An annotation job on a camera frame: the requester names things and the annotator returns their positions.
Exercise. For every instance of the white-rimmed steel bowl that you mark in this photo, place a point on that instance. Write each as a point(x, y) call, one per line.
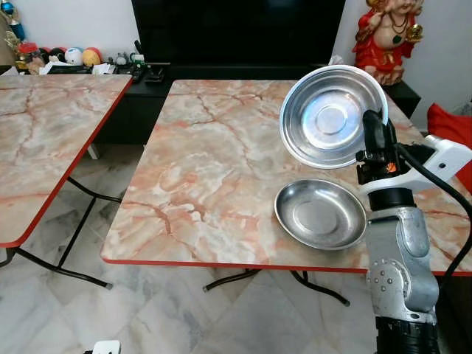
point(324, 118)

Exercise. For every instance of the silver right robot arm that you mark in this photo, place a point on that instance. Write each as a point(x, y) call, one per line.
point(402, 258)

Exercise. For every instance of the red cushion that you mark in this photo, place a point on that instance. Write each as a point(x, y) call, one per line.
point(448, 127)

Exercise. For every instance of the plain steel bowl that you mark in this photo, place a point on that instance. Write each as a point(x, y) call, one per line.
point(321, 214)

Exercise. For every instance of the crumpled clear plastic wrap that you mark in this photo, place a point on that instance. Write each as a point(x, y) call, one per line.
point(336, 61)

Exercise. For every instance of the red robed figurine statue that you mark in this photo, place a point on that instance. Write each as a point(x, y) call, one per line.
point(385, 44)

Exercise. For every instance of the large marble table red edge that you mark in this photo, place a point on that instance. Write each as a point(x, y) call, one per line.
point(214, 169)

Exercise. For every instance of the black television screen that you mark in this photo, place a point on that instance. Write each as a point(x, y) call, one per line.
point(236, 29)

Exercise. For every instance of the yellow pink toy ball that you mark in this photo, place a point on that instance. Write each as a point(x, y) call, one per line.
point(92, 57)

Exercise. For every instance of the white toy ball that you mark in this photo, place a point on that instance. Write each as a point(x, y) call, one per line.
point(74, 56)

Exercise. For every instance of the marble side table red edge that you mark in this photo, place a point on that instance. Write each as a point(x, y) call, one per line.
point(44, 140)

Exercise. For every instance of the red capped toy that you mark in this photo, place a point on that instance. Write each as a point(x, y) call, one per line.
point(27, 50)

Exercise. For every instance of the blue toy figure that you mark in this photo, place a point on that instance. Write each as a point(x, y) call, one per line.
point(15, 28)

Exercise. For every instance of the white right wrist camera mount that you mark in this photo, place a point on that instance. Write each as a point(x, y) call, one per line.
point(446, 156)

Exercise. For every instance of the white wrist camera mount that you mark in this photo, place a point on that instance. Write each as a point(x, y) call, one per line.
point(107, 347)
point(446, 156)

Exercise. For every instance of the black large table leg frame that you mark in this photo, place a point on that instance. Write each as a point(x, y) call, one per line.
point(317, 287)

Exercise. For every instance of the black side table leg frame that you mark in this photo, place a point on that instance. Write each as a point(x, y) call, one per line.
point(77, 232)

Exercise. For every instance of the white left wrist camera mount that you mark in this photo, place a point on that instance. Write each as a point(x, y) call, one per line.
point(107, 347)

